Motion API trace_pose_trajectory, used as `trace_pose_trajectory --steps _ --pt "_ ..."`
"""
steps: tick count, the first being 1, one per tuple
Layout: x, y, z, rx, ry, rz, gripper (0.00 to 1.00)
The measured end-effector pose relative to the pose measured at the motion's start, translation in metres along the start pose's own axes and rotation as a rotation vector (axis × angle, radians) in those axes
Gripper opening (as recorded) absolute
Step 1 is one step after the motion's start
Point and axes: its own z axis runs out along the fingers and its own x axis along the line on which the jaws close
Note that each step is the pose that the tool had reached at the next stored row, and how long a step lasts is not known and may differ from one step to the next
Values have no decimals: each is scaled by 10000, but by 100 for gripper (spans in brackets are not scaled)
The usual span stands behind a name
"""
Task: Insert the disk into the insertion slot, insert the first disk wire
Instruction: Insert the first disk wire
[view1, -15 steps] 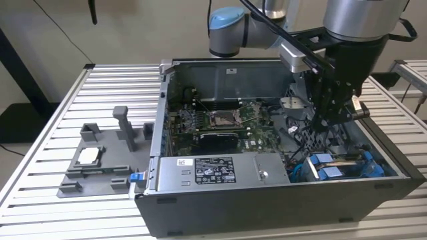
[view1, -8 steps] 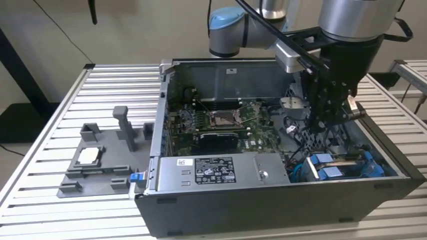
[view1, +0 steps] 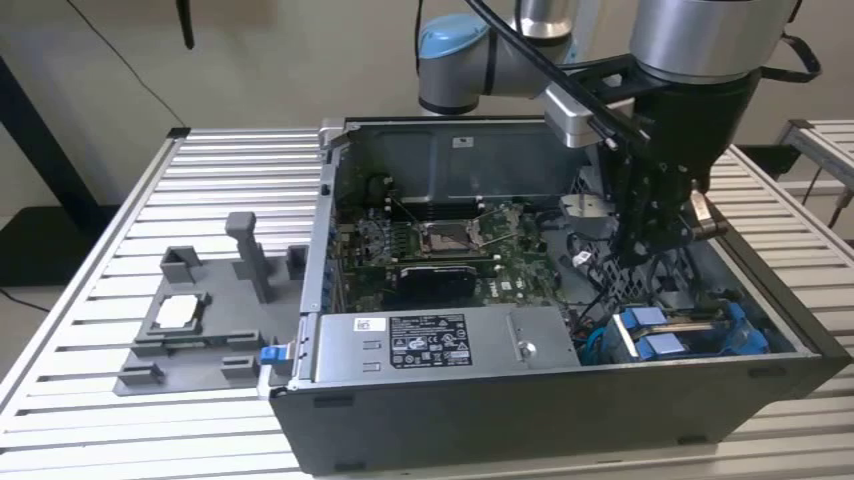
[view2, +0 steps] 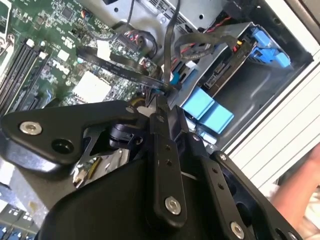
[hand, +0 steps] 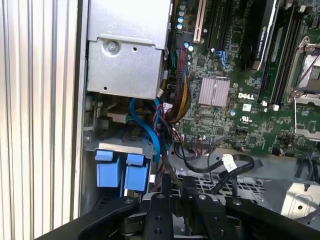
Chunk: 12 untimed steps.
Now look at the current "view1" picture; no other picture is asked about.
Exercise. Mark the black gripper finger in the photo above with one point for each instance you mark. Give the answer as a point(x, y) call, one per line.
point(636, 220)
point(675, 210)

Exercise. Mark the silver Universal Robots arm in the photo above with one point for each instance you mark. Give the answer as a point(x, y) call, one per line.
point(700, 35)

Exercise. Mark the grey drive cage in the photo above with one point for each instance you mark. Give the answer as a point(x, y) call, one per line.
point(587, 180)

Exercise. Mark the slatted metal side table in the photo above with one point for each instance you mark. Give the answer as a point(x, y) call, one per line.
point(823, 145)

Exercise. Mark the green motherboard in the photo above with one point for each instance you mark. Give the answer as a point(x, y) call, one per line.
point(520, 280)

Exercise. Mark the CPU socket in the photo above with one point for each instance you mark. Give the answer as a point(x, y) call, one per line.
point(443, 242)

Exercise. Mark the thin metal locking lever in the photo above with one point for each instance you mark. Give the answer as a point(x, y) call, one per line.
point(407, 209)

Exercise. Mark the open dark grey PC case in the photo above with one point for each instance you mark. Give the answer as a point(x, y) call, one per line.
point(500, 425)

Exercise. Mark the silver power supply unit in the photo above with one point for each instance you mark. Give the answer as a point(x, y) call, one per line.
point(347, 350)

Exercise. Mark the blue case latch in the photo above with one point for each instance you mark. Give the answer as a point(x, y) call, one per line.
point(268, 355)

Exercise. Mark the grey parts rack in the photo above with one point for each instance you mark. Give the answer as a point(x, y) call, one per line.
point(220, 300)

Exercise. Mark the black table end cap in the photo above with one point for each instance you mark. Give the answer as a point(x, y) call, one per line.
point(177, 133)

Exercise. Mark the silver CPU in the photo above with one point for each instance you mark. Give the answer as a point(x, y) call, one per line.
point(174, 310)

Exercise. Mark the black desk leg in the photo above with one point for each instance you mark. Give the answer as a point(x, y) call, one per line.
point(40, 150)

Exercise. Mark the silver fan bracket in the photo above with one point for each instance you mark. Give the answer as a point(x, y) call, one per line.
point(583, 206)

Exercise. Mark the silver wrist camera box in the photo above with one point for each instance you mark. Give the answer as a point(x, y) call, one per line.
point(567, 112)

